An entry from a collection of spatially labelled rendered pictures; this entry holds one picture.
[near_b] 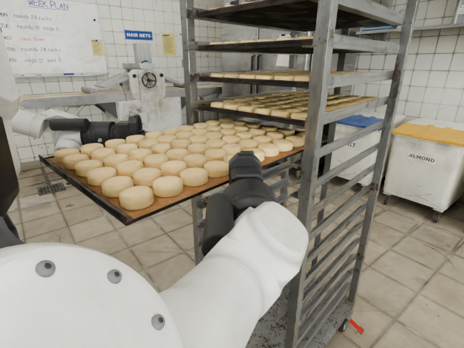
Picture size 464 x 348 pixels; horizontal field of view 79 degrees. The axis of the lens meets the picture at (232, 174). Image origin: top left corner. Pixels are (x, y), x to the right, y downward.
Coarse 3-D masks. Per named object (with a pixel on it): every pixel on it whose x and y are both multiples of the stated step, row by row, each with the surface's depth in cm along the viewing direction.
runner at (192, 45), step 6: (192, 42) 86; (198, 42) 88; (204, 42) 89; (210, 42) 91; (192, 48) 87; (276, 54) 116; (282, 54) 116; (288, 54) 119; (294, 54) 122; (300, 54) 126
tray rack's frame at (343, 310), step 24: (408, 0) 94; (408, 24) 96; (408, 48) 99; (384, 120) 109; (384, 144) 112; (360, 240) 130; (312, 264) 156; (360, 264) 133; (288, 288) 151; (312, 312) 136; (336, 312) 136; (264, 336) 124
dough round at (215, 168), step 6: (210, 162) 55; (216, 162) 55; (222, 162) 55; (204, 168) 54; (210, 168) 53; (216, 168) 53; (222, 168) 53; (228, 168) 54; (210, 174) 53; (216, 174) 53; (222, 174) 53; (228, 174) 54
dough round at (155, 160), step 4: (148, 156) 59; (152, 156) 59; (156, 156) 59; (160, 156) 59; (164, 156) 59; (144, 160) 58; (148, 160) 57; (152, 160) 57; (156, 160) 57; (160, 160) 57; (164, 160) 58; (144, 164) 58; (148, 164) 57; (152, 164) 57; (156, 164) 57; (160, 164) 57; (160, 168) 58
